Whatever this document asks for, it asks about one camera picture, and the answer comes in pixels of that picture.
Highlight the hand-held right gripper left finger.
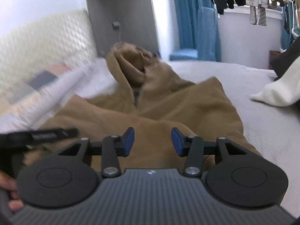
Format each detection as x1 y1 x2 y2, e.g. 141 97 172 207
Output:
58 127 135 178

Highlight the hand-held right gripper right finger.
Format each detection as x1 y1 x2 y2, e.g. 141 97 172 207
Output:
171 127 248 178

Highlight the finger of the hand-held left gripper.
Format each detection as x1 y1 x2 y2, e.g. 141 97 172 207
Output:
57 127 79 139

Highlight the brown hoodie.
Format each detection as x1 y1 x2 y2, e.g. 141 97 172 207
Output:
23 42 263 171

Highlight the person's left hand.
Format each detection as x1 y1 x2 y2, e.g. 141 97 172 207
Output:
0 172 24 212

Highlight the grey bed sheet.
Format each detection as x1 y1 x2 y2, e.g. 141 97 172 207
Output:
169 61 300 214

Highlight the cream quilted headboard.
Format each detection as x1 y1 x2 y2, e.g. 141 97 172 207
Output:
0 8 98 99

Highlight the blue covered chair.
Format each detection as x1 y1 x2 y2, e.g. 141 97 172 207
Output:
169 6 221 62

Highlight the striped white fleece sweater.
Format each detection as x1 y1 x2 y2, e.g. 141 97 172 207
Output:
250 62 300 106

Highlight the reddish box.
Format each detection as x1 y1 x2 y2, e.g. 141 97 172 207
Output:
269 50 282 69

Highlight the grey wardrobe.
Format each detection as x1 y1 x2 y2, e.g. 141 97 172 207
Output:
84 0 181 60

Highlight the black garment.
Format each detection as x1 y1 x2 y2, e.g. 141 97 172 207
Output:
269 34 300 81

